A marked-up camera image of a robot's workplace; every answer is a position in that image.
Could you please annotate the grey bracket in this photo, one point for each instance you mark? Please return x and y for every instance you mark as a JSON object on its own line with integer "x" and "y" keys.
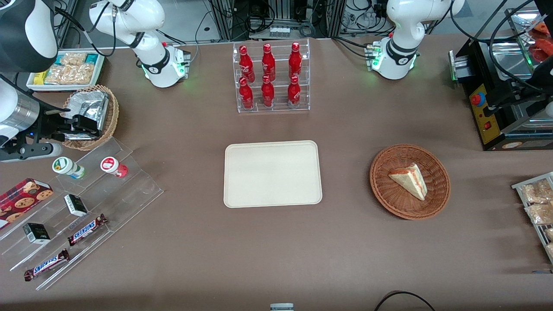
{"x": 281, "y": 307}

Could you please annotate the clear acrylic bottle rack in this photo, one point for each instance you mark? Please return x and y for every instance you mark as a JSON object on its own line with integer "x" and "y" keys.
{"x": 281, "y": 110}

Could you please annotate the clear acrylic tiered display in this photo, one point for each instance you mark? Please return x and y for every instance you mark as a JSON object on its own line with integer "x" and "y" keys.
{"x": 129, "y": 194}

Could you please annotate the snickers bar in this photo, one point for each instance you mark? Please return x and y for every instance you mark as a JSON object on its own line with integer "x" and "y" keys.
{"x": 46, "y": 264}
{"x": 87, "y": 229}

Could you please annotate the small black box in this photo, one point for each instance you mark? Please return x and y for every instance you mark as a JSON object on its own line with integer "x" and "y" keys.
{"x": 76, "y": 205}
{"x": 36, "y": 233}

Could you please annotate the clear bagged snack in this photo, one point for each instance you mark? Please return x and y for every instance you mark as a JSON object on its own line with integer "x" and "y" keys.
{"x": 69, "y": 74}
{"x": 73, "y": 58}

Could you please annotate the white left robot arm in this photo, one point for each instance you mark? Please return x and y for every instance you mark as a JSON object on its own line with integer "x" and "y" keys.
{"x": 395, "y": 56}

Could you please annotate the wrapped triangle sandwich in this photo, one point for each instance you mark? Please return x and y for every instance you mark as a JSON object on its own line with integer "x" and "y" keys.
{"x": 410, "y": 181}

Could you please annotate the white snack tray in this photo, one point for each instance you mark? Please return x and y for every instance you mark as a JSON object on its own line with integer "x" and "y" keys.
{"x": 32, "y": 84}

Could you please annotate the light wicker basket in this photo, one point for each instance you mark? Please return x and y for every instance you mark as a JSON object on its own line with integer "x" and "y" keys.
{"x": 112, "y": 116}

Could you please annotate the bagged rice cracker snack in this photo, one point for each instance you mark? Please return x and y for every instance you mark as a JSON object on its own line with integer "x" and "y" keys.
{"x": 550, "y": 249}
{"x": 538, "y": 192}
{"x": 549, "y": 233}
{"x": 540, "y": 214}

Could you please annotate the red gum bottle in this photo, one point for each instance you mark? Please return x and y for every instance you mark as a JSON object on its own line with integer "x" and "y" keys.
{"x": 113, "y": 166}

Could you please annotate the cream plastic tray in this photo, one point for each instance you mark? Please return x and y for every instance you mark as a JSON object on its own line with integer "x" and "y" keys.
{"x": 272, "y": 172}

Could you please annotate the grey wrist camera unit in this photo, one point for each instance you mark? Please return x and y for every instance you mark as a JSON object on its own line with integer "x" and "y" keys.
{"x": 26, "y": 152}

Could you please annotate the red food pack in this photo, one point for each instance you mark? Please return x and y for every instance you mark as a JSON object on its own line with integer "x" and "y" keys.
{"x": 542, "y": 43}

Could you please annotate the red plaid cookie box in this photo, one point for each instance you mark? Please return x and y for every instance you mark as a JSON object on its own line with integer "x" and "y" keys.
{"x": 21, "y": 198}

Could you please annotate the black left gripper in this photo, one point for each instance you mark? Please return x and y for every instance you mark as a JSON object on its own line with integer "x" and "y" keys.
{"x": 515, "y": 94}

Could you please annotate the silver foil packet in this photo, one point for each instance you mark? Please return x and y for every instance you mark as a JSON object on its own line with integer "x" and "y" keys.
{"x": 90, "y": 106}
{"x": 80, "y": 136}

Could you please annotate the brown wicker basket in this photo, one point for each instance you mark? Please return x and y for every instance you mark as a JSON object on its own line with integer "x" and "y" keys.
{"x": 389, "y": 198}

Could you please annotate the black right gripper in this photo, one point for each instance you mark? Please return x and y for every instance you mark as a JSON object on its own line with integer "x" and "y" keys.
{"x": 48, "y": 125}

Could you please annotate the black food warmer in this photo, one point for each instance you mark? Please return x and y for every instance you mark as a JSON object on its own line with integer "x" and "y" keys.
{"x": 475, "y": 60}

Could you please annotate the red cola bottle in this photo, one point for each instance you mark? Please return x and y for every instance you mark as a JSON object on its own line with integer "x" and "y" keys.
{"x": 293, "y": 94}
{"x": 267, "y": 94}
{"x": 295, "y": 61}
{"x": 246, "y": 95}
{"x": 268, "y": 62}
{"x": 246, "y": 65}

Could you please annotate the white power strip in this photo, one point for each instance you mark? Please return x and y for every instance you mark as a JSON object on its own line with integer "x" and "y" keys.
{"x": 279, "y": 31}

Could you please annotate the tray of packaged snacks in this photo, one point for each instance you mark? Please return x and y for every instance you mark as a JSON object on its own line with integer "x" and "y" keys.
{"x": 518, "y": 186}

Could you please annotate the blue flat strip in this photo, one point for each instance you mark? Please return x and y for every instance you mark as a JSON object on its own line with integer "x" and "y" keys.
{"x": 542, "y": 272}

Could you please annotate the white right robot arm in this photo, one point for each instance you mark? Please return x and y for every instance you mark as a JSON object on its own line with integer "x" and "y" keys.
{"x": 151, "y": 69}

